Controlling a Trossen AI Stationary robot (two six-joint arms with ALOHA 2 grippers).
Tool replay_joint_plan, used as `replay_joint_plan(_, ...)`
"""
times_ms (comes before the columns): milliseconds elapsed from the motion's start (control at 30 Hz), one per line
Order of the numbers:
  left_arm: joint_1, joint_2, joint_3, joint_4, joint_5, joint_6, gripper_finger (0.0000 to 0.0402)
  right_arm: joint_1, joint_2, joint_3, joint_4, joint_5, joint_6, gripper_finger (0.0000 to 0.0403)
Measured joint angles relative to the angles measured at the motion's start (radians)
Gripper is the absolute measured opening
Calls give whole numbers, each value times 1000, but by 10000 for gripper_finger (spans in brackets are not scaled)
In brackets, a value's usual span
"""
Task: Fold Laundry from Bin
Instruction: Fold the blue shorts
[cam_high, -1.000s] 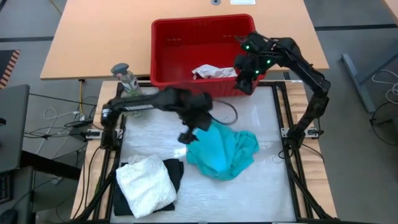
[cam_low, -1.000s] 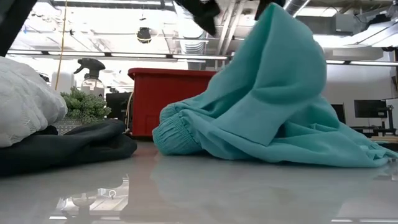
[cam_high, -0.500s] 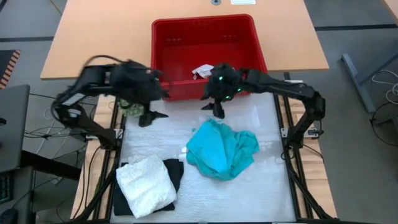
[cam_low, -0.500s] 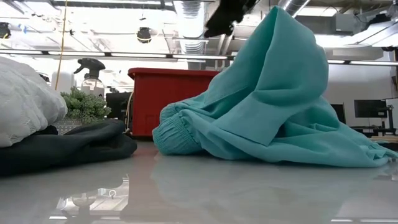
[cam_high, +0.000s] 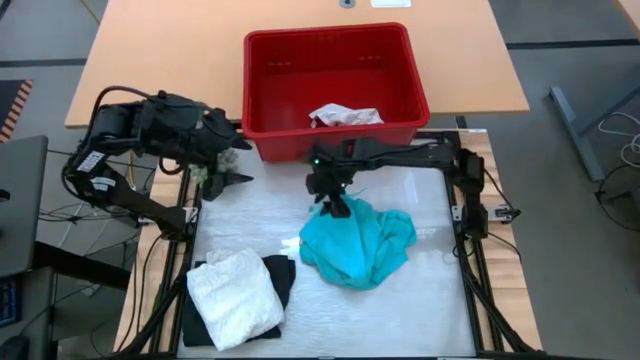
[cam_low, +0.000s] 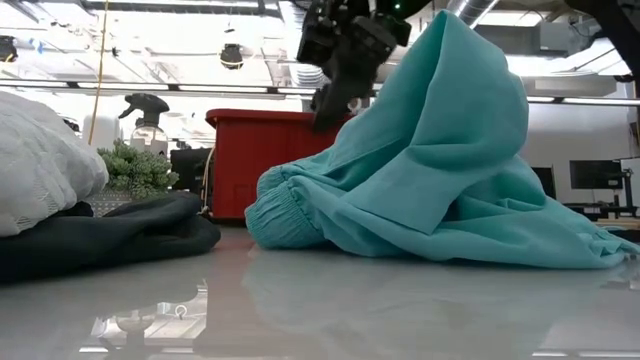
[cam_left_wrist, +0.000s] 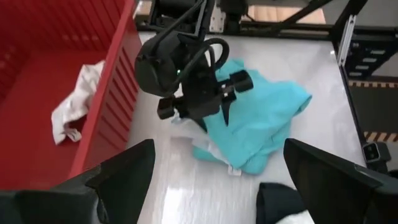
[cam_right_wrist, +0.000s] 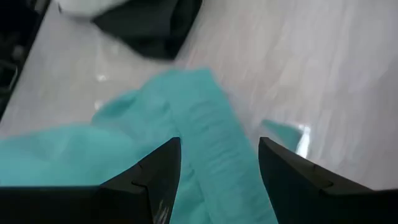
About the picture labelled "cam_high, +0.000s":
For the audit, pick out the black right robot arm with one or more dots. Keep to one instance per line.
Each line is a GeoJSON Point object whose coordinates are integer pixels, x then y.
{"type": "Point", "coordinates": [410, 155]}

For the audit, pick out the white lace garment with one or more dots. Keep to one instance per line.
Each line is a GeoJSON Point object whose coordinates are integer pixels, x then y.
{"type": "Point", "coordinates": [235, 295]}

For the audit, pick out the black aluminium table frame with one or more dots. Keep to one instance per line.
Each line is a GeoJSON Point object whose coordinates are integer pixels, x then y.
{"type": "Point", "coordinates": [472, 310]}

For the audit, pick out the grey metal desk leg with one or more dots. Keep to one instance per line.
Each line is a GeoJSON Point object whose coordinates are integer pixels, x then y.
{"type": "Point", "coordinates": [570, 130]}

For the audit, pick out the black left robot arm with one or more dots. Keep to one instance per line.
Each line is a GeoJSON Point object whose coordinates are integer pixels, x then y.
{"type": "Point", "coordinates": [150, 125]}

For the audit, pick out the teal garment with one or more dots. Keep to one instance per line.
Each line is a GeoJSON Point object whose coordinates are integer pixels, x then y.
{"type": "Point", "coordinates": [360, 245]}

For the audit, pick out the black keyboard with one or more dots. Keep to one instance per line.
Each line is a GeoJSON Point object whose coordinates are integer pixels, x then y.
{"type": "Point", "coordinates": [7, 300]}

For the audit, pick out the thin white crumpled garment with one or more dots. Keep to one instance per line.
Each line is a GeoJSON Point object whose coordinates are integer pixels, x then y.
{"type": "Point", "coordinates": [345, 116]}

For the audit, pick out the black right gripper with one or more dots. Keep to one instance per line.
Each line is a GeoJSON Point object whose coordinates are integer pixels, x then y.
{"type": "Point", "coordinates": [330, 175]}

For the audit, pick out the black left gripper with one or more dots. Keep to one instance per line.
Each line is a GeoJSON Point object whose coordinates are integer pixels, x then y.
{"type": "Point", "coordinates": [215, 135]}

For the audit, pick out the white card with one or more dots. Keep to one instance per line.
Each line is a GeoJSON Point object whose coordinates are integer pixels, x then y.
{"type": "Point", "coordinates": [390, 3]}

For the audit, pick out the wooden desk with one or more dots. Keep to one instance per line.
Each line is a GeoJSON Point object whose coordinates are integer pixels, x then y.
{"type": "Point", "coordinates": [175, 50]}
{"type": "Point", "coordinates": [632, 12]}

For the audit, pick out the hazard striped floor mat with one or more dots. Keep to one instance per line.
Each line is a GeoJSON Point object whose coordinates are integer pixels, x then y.
{"type": "Point", "coordinates": [15, 107]}

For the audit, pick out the red plastic laundry bin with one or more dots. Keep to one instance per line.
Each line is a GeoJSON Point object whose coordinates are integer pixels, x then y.
{"type": "Point", "coordinates": [280, 50]}

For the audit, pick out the black t-shirt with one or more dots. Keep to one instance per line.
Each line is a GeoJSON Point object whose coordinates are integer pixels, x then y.
{"type": "Point", "coordinates": [285, 275]}

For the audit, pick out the green artificial plant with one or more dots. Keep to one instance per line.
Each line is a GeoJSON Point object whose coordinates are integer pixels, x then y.
{"type": "Point", "coordinates": [227, 160]}

